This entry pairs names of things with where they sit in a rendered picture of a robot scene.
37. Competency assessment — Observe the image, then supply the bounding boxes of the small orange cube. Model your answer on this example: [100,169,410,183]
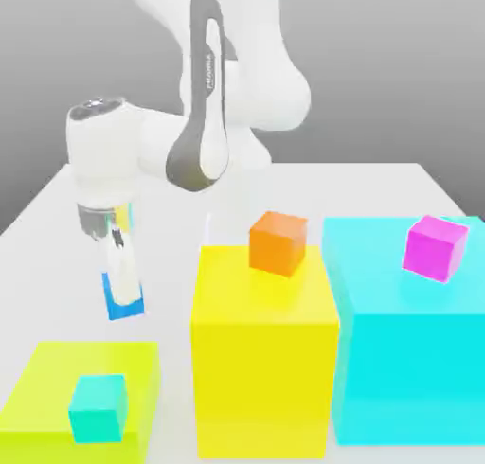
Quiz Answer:
[248,210,309,278]

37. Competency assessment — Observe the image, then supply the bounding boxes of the small teal cube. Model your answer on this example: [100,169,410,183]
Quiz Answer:
[67,373,129,445]

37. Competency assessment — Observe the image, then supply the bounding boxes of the large yellow box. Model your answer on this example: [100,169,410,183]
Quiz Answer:
[189,244,341,460]

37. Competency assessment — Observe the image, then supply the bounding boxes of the small blue cube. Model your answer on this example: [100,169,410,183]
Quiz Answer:
[100,271,146,321]

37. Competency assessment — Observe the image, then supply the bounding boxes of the large lime box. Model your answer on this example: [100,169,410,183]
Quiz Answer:
[0,341,162,464]

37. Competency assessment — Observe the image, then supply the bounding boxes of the small magenta cube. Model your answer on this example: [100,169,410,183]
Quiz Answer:
[402,214,470,284]

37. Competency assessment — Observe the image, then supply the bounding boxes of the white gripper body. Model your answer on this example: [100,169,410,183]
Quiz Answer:
[99,231,142,306]

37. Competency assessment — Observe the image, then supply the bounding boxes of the large cyan box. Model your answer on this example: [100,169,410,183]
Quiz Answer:
[321,216,485,447]

